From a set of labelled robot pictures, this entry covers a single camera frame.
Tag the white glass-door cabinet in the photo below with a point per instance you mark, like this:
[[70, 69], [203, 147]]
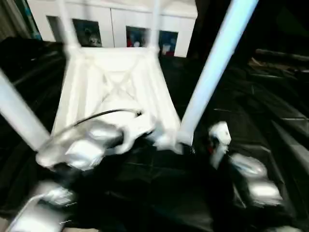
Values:
[[113, 24]]

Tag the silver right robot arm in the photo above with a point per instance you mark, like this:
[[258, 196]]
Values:
[[251, 166]]

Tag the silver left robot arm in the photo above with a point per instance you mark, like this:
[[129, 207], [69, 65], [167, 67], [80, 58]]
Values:
[[82, 152]]

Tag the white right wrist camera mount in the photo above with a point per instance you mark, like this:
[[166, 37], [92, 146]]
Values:
[[222, 135]]

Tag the grey curtain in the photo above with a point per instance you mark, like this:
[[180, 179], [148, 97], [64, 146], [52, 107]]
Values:
[[9, 19]]

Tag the black table mat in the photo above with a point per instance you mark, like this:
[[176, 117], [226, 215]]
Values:
[[265, 108]]

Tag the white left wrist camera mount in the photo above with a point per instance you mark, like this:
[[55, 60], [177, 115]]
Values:
[[135, 125]]

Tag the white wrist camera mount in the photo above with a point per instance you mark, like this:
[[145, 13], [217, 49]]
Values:
[[135, 125], [222, 135]]

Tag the white plastic table top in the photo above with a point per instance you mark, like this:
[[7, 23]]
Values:
[[116, 67]]

